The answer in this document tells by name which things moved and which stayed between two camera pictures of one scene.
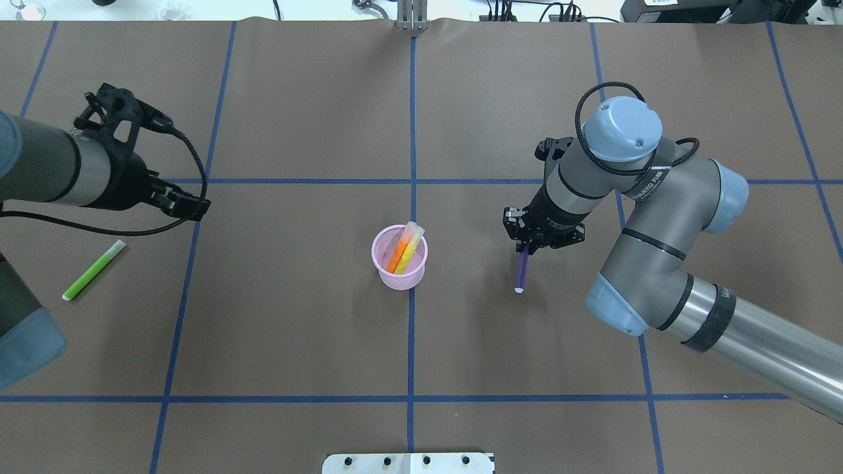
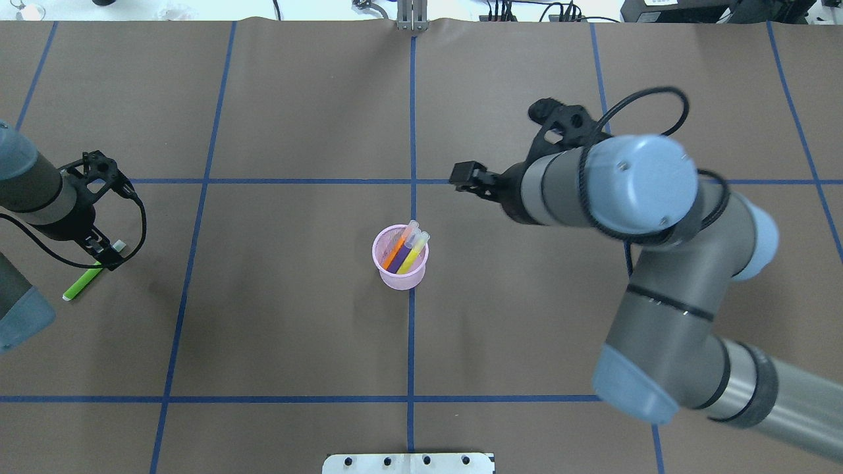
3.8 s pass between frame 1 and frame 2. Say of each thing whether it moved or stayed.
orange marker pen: stayed
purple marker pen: moved
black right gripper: moved
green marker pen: stayed
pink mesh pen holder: stayed
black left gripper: moved
